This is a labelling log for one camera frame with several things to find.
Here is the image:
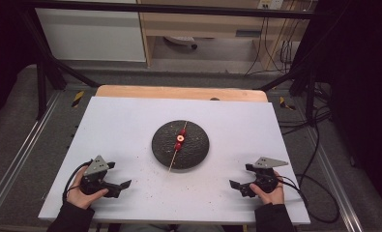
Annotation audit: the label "aluminium floor rail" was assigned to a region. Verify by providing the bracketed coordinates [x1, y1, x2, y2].
[308, 127, 365, 232]
[0, 91, 63, 221]

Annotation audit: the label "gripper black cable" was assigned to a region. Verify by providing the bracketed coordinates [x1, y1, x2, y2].
[274, 173, 340, 224]
[61, 159, 94, 204]

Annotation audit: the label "light wooden desk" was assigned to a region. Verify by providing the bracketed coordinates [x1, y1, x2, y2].
[136, 0, 312, 71]

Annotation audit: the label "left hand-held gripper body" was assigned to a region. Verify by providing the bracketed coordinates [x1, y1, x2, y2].
[79, 155, 111, 196]

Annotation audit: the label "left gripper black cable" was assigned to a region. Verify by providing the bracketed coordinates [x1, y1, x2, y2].
[61, 159, 94, 204]

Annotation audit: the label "thin bamboo skewer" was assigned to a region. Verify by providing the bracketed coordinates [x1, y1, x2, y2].
[168, 120, 189, 173]

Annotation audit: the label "black textured round plate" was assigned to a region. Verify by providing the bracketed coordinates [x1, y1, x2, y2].
[151, 120, 211, 171]

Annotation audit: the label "black metal frame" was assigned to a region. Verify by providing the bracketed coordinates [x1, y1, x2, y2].
[17, 0, 332, 122]

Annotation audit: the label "wooden table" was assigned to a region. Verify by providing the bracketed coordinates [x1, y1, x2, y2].
[95, 84, 269, 103]

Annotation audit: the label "person's right hand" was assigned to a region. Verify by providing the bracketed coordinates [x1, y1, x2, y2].
[249, 170, 285, 206]

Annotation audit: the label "white cabinet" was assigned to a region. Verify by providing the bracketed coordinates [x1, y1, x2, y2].
[35, 8, 147, 63]

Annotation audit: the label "black floor cables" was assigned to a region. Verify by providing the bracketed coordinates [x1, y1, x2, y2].
[277, 81, 334, 136]

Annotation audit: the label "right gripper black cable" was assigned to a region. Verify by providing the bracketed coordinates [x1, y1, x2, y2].
[274, 173, 340, 224]

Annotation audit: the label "dark curtain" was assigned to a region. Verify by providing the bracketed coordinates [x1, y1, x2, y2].
[0, 0, 30, 125]
[313, 0, 382, 209]

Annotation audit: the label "white wall socket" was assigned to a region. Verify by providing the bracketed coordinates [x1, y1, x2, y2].
[257, 0, 284, 10]

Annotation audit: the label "person's left hand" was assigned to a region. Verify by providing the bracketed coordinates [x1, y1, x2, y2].
[66, 165, 109, 211]

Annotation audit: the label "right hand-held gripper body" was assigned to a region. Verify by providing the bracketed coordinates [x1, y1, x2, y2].
[253, 157, 289, 194]

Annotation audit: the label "hanging black cables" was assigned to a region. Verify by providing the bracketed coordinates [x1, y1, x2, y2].
[245, 13, 297, 77]

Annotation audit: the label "white power strip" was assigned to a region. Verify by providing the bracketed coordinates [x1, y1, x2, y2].
[163, 35, 198, 50]

